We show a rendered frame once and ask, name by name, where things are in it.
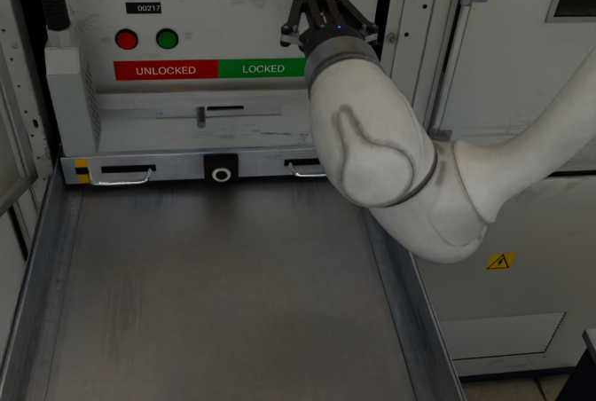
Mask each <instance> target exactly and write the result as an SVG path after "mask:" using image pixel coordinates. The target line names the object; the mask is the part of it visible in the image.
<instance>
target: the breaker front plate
mask: <svg viewBox="0 0 596 401"><path fill-rule="evenodd" d="M65 1H66V5H67V11H68V15H69V19H70V21H71V22H72V23H73V25H74V32H75V35H79V36H81V37H82V40H83V42H84V45H85V48H86V50H87V52H88V53H89V59H90V68H91V72H92V78H93V82H94V88H95V92H96V93H115V92H152V91H189V90H264V89H301V88H307V85H306V82H305V78H304V76H299V77H257V78H216V79H174V80H132V81H116V79H115V73H114V63H113V61H137V60H188V59H291V58H305V55H304V53H303V52H302V51H300V50H299V47H298V45H296V44H292V43H291V44H290V45H289V46H288V47H282V46H281V45H280V35H281V27H282V26H283V25H284V24H286V23H287V21H288V17H289V13H290V10H291V6H292V3H293V0H65ZM158 2H161V13H146V14H127V11H126V4H125V3H158ZM350 2H351V3H352V4H353V5H354V6H355V7H356V8H357V9H358V10H359V11H360V12H361V13H362V14H363V15H364V16H365V17H366V18H367V19H368V20H369V21H371V22H373V14H374V8H375V2H376V0H350ZM124 28H127V29H130V30H132V31H134V32H135V33H136V34H137V37H138V43H137V46H136V47H135V48H134V49H131V50H124V49H122V48H120V47H119V46H118V45H117V44H116V42H115V35H116V33H117V32H118V31H119V30H121V29H124ZM164 28H170V29H173V30H174V31H175V32H176V33H177V35H178V44H177V46H176V47H174V48H172V49H163V48H161V47H160V46H159V45H158V44H157V43H156V35H157V33H158V32H159V31H160V30H161V29H164ZM309 106H310V104H296V105H264V106H244V108H223V109H207V111H206V112H205V113H206V126H205V127H204V128H202V129H201V128H199V127H198V126H197V112H196V111H195V109H194V107H166V108H133V109H100V110H98V111H99V117H100V121H101V127H102V130H101V136H100V141H99V147H98V153H101V152H126V151H151V150H176V149H200V148H225V147H250V146H275V145H314V144H313V140H312V136H311V132H310V120H309Z"/></svg>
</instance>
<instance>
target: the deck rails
mask: <svg viewBox="0 0 596 401"><path fill-rule="evenodd" d="M61 151H62V145H60V146H59V153H58V157H57V160H56V164H55V168H54V171H53V175H52V179H51V185H50V189H49V192H48V196H47V200H46V203H45V207H44V211H43V218H42V222H41V225H40V229H39V233H38V236H37V240H36V244H35V250H34V254H33V257H32V261H31V264H30V268H29V272H28V276H27V283H26V286H25V290H24V294H23V297H22V301H21V305H20V311H19V315H18V318H17V322H16V326H15V329H14V333H13V337H12V344H11V347H10V351H9V355H8V358H7V362H6V366H5V369H4V376H3V379H2V383H1V387H0V401H45V398H46V393H47V389H48V383H49V379H50V373H51V365H52V360H53V355H54V350H55V345H56V340H57V335H58V330H59V322H60V316H61V312H62V307H63V302H64V297H65V292H66V287H67V278H68V273H69V268H70V263H71V259H72V254H73V249H74V243H75V235H76V230H77V225H78V220H79V215H80V210H81V205H82V197H83V192H84V186H85V184H69V185H67V184H66V180H65V177H64V173H63V169H62V166H61V162H60V155H61ZM360 208H361V211H362V215H363V218H364V221H365V227H366V230H367V232H368V236H369V239H370V242H371V245H372V251H373V253H374V257H375V260H376V263H377V266H378V269H379V273H380V278H381V281H382V285H383V287H384V290H385V294H386V297H387V300H388V306H389V308H390V311H391V315H392V318H393V321H394V324H395V327H396V332H397V336H398V339H399V342H400V345H401V348H402V352H403V354H404V360H405V364H406V366H407V369H408V373H409V375H410V379H411V382H412V387H413V390H414V394H415V397H416V400H417V401H463V398H462V396H461V393H460V391H459V386H458V384H457V381H456V378H455V375H454V373H453V371H452V368H451V363H450V360H449V359H448V356H447V353H446V350H445V348H444V345H443V341H442V338H441V335H440V333H439V330H438V328H437V325H436V322H435V318H434V315H433V313H432V311H431V308H430V305H429V302H428V299H427V296H426V293H425V290H424V287H423V285H422V282H421V280H420V276H419V273H418V270H417V267H416V265H415V262H414V260H413V257H412V252H411V251H409V250H408V249H406V248H405V247H404V246H402V245H401V244H400V243H399V242H398V241H397V240H395V239H394V238H393V237H392V236H391V235H390V234H389V233H388V232H387V231H386V230H385V229H384V228H383V227H382V226H381V225H380V224H379V222H378V221H377V220H376V219H375V217H374V216H373V215H372V213H371V212H370V210H369V208H366V207H361V206H360Z"/></svg>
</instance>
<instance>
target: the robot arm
mask: <svg viewBox="0 0 596 401"><path fill-rule="evenodd" d="M323 8H324V11H323ZM302 12H305V15H306V18H307V21H308V24H309V28H308V29H306V30H305V31H304V32H303V33H302V34H300V35H299V33H300V32H299V31H298V27H299V23H300V19H301V16H302ZM321 12H322V13H323V15H321V14H320V13H321ZM324 16H325V20H326V23H325V21H324V18H323V17H324ZM378 32H379V26H377V25H375V24H374V23H372V22H371V21H369V20H368V19H367V18H366V17H365V16H364V15H363V14H362V13H361V12H360V11H359V10H358V9H357V8H356V7H355V6H354V5H353V4H352V3H351V2H350V0H293V3H292V6H291V10H290V13H289V17H288V21H287V23H286V24H284V25H283V26H282V27H281V35H280V45H281V46H282V47H288V46H289V45H290V44H291V43H292V44H296V45H298V47H299V50H300V51H302V52H303V53H304V55H305V59H306V64H305V68H304V78H305V82H306V85H307V89H308V94H309V100H310V106H309V120H310V132H311V136H312V140H313V144H314V146H315V150H316V153H317V156H318V159H319V162H320V165H321V167H322V169H323V171H324V172H325V174H326V176H327V177H328V179H329V180H330V182H331V183H332V184H333V186H334V187H335V188H336V189H337V190H338V192H339V193H340V194H341V195H343V196H344V197H345V198H346V199H347V200H349V201H351V202H352V203H354V204H356V205H358V206H361V207H366V208H369V210H370V212H371V213H372V215H373V216H374V217H375V219H376V220H377V221H378V222H379V224H380V225H381V226H382V227H383V228H384V229H385V230H386V231H387V232H388V233H389V234H390V235H391V236H392V237H393V238H394V239H395V240H397V241H398V242H399V243H400V244H401V245H402V246H404V247H405V248H406V249H408V250H409V251H411V252H412V253H413V254H414V255H416V256H419V257H421V258H423V259H425V260H427V261H430V262H433V263H457V262H460V261H462V260H464V259H466V258H468V257H469V256H471V255H472V254H473V253H474V252H475V250H476V249H477V248H478V247H479V246H480V244H481V242H482V239H483V237H484V234H485V232H486V228H487V225H488V224H491V223H493V222H495V220H496V217H497V214H498V211H499V209H500V208H501V206H502V205H503V204H504V203H505V202H506V201H507V200H508V199H510V198H511V197H513V196H515V194H517V193H520V192H521V191H523V190H525V189H527V188H529V187H531V186H532V185H534V184H535V183H537V182H539V181H541V180H542V179H544V178H545V177H547V176H549V175H550V174H552V173H553V172H554V171H555V170H557V169H558V168H560V167H561V166H562V165H563V164H565V163H566V162H567V161H568V160H570V159H571V158H572V157H573V156H574V155H575V154H576V153H577V152H579V151H580V150H581V149H582V148H583V147H584V146H585V145H586V144H587V143H588V142H589V141H590V140H591V139H592V138H593V137H594V136H595V135H596V46H595V47H594V48H593V50H592V51H591V52H590V54H589V55H588V56H587V58H586V59H585V60H584V62H583V63H582V64H581V65H580V67H579V68H578V69H577V70H576V72H575V73H574V74H573V75H572V76H571V77H570V78H569V80H568V81H567V82H566V84H565V85H564V86H563V88H562V89H561V90H560V92H559V93H558V94H557V95H556V97H555V98H554V99H553V101H552V102H551V103H550V104H549V106H548V107H547V108H546V109H545V111H544V112H543V113H542V114H541V115H540V116H539V117H538V118H537V119H536V120H535V121H534V122H533V123H532V124H531V125H530V126H529V127H528V128H527V129H526V130H524V131H523V132H521V133H520V134H518V135H517V136H515V137H513V138H510V139H508V140H507V141H504V142H502V143H499V144H496V145H489V146H478V145H471V144H469V143H467V142H466V141H464V140H462V139H460V140H457V141H449V142H445V141H434V140H431V139H430V138H429V136H428V135H427V133H426V132H425V130H424V129H423V127H422V125H421V124H420V121H419V120H418V118H417V116H416V114H415V113H414V112H413V110H412V107H411V105H410V103H409V102H408V100H407V98H406V97H405V96H404V95H403V94H402V93H401V92H400V91H399V90H398V88H397V87H396V85H395V84H394V82H393V81H392V80H391V79H390V78H389V77H388V76H386V73H385V71H384V69H383V67H382V66H381V64H380V62H379V59H378V57H377V55H376V53H375V51H374V49H373V48H372V46H371V45H375V44H376V43H377V37H378Z"/></svg>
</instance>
